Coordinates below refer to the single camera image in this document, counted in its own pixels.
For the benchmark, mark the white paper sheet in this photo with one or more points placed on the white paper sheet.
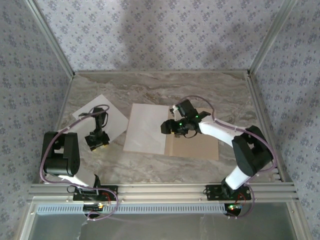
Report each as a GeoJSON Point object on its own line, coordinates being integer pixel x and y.
{"type": "Point", "coordinates": [115, 120]}
{"type": "Point", "coordinates": [145, 130]}

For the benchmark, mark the brown cardboard folder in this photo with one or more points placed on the brown cardboard folder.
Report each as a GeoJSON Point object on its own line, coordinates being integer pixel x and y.
{"type": "Point", "coordinates": [195, 147]}

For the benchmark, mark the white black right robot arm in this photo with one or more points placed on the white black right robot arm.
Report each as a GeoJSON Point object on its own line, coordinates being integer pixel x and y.
{"type": "Point", "coordinates": [217, 132]}

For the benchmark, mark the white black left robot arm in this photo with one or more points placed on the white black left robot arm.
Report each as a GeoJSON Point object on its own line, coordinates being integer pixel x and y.
{"type": "Point", "coordinates": [60, 155]}

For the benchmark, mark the small circuit board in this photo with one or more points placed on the small circuit board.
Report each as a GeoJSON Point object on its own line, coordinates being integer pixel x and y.
{"type": "Point", "coordinates": [235, 207]}
{"type": "Point", "coordinates": [95, 207]}

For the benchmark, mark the shiny metal panel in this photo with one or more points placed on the shiny metal panel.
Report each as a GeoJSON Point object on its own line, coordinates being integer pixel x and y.
{"type": "Point", "coordinates": [175, 227]}

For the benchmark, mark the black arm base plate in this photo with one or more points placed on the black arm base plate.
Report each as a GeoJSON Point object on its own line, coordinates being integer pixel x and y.
{"type": "Point", "coordinates": [212, 193]}
{"type": "Point", "coordinates": [82, 196]}

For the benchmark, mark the aluminium side rail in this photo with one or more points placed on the aluminium side rail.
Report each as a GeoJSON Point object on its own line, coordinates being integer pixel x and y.
{"type": "Point", "coordinates": [262, 112]}
{"type": "Point", "coordinates": [65, 100]}

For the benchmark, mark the wide aluminium frame rail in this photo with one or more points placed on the wide aluminium frame rail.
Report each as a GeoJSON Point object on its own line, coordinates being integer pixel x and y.
{"type": "Point", "coordinates": [162, 192]}

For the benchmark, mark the aluminium frame leg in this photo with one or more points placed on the aluminium frame leg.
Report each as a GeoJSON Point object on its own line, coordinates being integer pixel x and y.
{"type": "Point", "coordinates": [26, 225]}
{"type": "Point", "coordinates": [297, 222]}

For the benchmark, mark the aluminium corner post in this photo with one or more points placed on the aluminium corner post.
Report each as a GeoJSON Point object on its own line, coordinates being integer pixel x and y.
{"type": "Point", "coordinates": [50, 35]}
{"type": "Point", "coordinates": [271, 36]}

